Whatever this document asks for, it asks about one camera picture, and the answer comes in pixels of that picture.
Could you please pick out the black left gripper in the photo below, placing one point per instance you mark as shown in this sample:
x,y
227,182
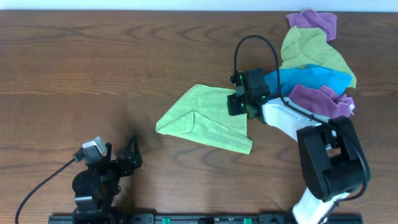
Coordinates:
x,y
136,160

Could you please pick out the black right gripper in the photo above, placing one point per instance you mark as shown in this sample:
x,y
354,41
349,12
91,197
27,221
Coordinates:
x,y
233,109

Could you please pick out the light green cloth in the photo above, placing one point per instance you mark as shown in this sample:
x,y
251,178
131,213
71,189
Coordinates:
x,y
201,115

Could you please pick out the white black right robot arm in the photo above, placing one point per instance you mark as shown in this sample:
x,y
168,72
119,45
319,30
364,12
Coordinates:
x,y
332,161

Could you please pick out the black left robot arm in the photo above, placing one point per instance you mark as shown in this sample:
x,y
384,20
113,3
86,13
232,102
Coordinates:
x,y
96,187

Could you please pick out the blue cloth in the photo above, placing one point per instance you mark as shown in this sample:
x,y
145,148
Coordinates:
x,y
313,76

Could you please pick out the olive green cloth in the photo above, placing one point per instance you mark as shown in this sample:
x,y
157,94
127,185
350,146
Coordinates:
x,y
303,46

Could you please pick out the purple cloth near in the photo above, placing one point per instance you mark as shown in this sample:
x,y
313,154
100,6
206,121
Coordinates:
x,y
323,101

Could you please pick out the purple cloth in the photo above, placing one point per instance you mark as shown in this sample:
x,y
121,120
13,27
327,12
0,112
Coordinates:
x,y
309,18
323,101

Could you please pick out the purple cloth far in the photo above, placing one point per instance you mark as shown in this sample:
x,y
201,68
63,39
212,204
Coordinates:
x,y
309,18

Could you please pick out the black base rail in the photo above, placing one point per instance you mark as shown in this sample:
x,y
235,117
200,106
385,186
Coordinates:
x,y
186,218

